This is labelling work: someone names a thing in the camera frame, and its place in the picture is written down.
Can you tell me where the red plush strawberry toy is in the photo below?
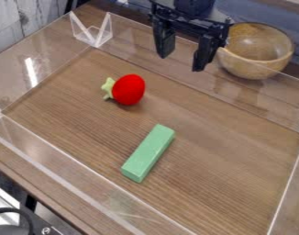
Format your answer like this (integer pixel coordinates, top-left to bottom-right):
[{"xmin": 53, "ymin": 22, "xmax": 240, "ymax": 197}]
[{"xmin": 100, "ymin": 74, "xmax": 145, "ymax": 106}]

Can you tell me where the wooden bowl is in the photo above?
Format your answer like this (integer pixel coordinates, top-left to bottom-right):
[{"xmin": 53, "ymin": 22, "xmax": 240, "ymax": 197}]
[{"xmin": 216, "ymin": 22, "xmax": 294, "ymax": 80}]

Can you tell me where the black cable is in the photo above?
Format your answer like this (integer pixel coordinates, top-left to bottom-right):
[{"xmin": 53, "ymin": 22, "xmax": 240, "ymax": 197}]
[{"xmin": 0, "ymin": 207, "xmax": 35, "ymax": 235}]

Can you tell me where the green rectangular block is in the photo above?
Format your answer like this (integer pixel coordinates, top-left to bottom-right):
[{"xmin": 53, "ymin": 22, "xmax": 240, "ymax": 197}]
[{"xmin": 121, "ymin": 124, "xmax": 174, "ymax": 183}]

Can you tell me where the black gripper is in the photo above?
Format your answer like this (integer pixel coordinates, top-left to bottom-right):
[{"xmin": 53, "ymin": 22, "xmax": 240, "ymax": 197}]
[{"xmin": 149, "ymin": 0, "xmax": 232, "ymax": 72}]

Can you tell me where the black table leg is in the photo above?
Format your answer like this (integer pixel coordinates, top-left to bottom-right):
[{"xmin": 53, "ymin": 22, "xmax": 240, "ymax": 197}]
[{"xmin": 23, "ymin": 195, "xmax": 37, "ymax": 212}]

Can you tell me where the black device with logo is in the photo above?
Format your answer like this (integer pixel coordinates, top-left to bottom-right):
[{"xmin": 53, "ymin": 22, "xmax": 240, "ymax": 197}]
[{"xmin": 21, "ymin": 207, "xmax": 63, "ymax": 235}]

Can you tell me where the clear acrylic tray enclosure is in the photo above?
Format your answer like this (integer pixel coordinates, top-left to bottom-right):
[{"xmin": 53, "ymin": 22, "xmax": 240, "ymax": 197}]
[{"xmin": 0, "ymin": 14, "xmax": 299, "ymax": 235}]

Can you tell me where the clear acrylic corner bracket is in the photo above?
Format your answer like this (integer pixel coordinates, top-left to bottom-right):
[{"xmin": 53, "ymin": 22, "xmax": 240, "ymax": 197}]
[{"xmin": 67, "ymin": 12, "xmax": 112, "ymax": 48}]

